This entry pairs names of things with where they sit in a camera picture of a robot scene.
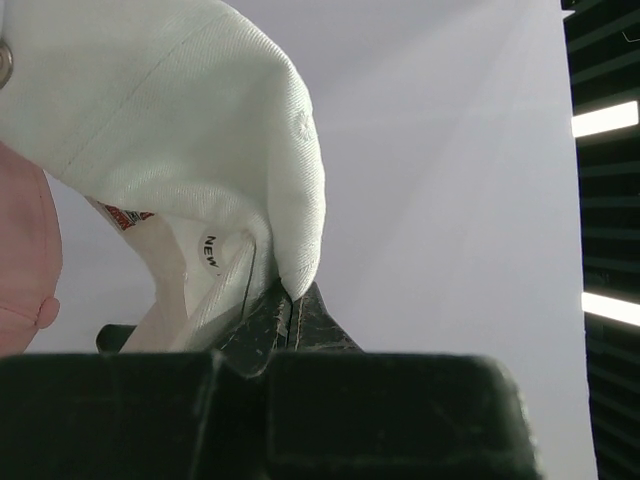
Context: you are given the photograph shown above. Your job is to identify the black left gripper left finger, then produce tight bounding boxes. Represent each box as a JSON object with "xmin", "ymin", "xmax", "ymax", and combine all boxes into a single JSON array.
[{"xmin": 1, "ymin": 284, "xmax": 292, "ymax": 479}]

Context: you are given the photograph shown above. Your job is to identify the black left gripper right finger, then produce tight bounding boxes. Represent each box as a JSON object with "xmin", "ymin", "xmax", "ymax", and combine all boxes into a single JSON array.
[{"xmin": 265, "ymin": 287, "xmax": 543, "ymax": 479}]

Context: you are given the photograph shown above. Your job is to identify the pink cap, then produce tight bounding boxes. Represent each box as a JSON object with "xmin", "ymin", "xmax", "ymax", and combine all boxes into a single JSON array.
[{"xmin": 0, "ymin": 146, "xmax": 63, "ymax": 357}]

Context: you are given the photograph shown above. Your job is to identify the white cap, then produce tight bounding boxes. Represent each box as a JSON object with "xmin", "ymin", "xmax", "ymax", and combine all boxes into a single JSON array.
[{"xmin": 1, "ymin": 1, "xmax": 326, "ymax": 353}]

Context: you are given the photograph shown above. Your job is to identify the ceiling light panels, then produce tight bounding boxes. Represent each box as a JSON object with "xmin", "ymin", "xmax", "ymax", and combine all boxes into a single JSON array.
[{"xmin": 562, "ymin": 1, "xmax": 639, "ymax": 479}]

